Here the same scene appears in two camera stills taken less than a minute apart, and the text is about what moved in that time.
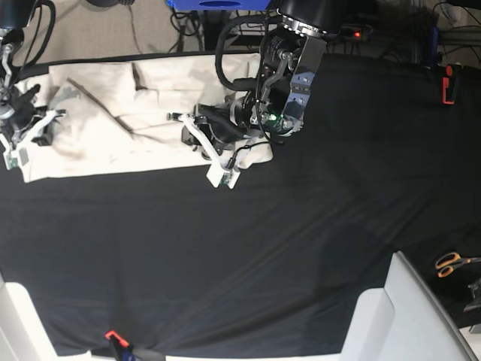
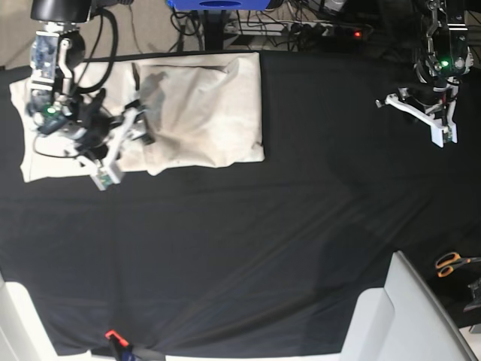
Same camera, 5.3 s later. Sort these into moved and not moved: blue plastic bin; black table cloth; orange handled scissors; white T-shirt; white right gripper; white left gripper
Moved: white left gripper; white right gripper
Not moved: white T-shirt; orange handled scissors; blue plastic bin; black table cloth
